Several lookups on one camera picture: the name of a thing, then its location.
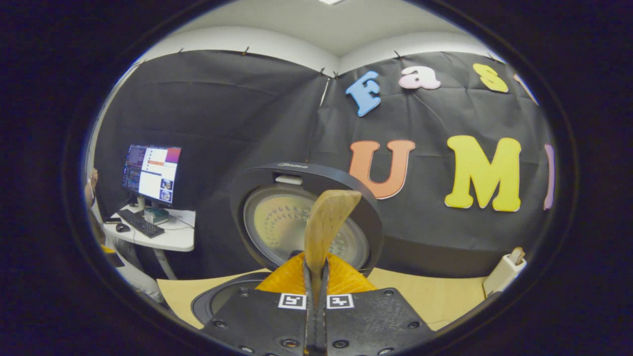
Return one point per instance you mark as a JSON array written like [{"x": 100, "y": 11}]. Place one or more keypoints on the black keyboard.
[{"x": 141, "y": 223}]

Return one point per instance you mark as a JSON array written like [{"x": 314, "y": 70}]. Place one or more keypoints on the black computer mouse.
[{"x": 122, "y": 228}]

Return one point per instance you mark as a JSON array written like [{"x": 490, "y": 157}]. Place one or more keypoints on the computer monitor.
[{"x": 153, "y": 173}]

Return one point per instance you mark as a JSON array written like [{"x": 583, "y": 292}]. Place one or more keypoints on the black backdrop cloth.
[{"x": 222, "y": 123}]

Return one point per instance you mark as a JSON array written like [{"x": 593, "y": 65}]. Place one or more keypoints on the black and silver rice cooker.
[{"x": 292, "y": 227}]

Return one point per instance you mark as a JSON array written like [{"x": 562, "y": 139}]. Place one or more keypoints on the bread slice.
[{"x": 518, "y": 255}]

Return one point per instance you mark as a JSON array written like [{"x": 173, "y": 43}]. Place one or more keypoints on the white toaster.
[{"x": 502, "y": 274}]

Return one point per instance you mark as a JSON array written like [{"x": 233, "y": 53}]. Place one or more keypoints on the white side table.
[{"x": 178, "y": 237}]

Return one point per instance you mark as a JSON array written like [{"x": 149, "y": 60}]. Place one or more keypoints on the small green box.
[{"x": 156, "y": 215}]

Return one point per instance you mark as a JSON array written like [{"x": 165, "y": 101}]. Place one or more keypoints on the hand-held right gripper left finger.
[{"x": 309, "y": 316}]

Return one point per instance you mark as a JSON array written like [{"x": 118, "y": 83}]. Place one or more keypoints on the wooden spoon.
[{"x": 329, "y": 217}]

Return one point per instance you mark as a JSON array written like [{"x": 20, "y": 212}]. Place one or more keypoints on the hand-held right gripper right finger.
[{"x": 322, "y": 316}]

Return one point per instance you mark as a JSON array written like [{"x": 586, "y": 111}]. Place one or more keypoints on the ceiling light panel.
[{"x": 332, "y": 2}]

